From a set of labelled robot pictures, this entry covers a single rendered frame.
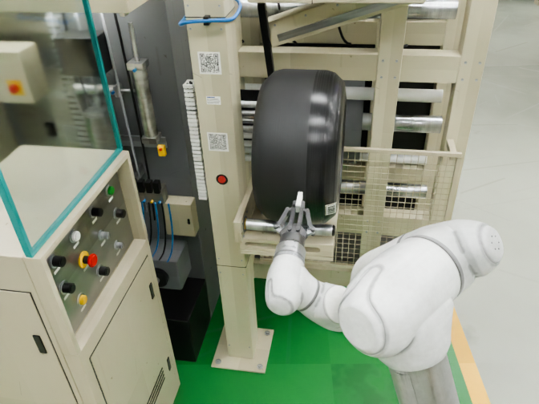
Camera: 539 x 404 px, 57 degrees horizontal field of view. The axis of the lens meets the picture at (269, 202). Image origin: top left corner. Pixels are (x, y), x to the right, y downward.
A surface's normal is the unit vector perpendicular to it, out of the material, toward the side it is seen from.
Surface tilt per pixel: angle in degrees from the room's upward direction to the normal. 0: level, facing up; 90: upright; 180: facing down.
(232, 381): 0
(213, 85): 90
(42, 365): 90
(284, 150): 63
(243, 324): 90
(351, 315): 83
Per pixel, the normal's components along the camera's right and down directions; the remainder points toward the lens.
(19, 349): -0.17, 0.57
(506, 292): -0.04, -0.82
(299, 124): -0.15, -0.15
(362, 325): -0.77, 0.29
